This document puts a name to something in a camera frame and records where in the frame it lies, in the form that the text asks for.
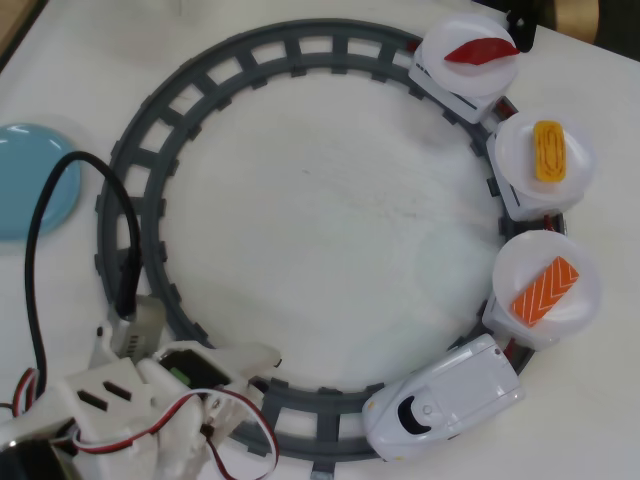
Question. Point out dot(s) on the blue round dish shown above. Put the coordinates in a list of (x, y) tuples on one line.
[(25, 185)]

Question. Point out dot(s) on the tan wooden object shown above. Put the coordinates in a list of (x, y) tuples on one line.
[(567, 20)]

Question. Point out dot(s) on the orange salmon sushi piece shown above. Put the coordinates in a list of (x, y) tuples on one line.
[(545, 292)]

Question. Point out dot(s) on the white toy Shinkansen locomotive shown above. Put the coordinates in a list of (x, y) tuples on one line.
[(450, 395)]

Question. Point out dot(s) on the grey circular toy train track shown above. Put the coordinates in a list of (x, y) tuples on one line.
[(105, 230)]

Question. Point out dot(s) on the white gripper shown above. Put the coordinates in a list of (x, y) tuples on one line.
[(194, 372)]

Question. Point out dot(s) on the red tuna sushi piece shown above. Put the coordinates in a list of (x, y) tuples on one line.
[(480, 51)]

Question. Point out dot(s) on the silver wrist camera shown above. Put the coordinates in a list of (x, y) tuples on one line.
[(145, 325)]

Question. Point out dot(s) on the yellow egg sushi piece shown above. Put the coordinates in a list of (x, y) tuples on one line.
[(550, 150)]

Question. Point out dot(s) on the white round plastic plate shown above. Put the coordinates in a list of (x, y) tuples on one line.
[(520, 260), (515, 150), (470, 80)]

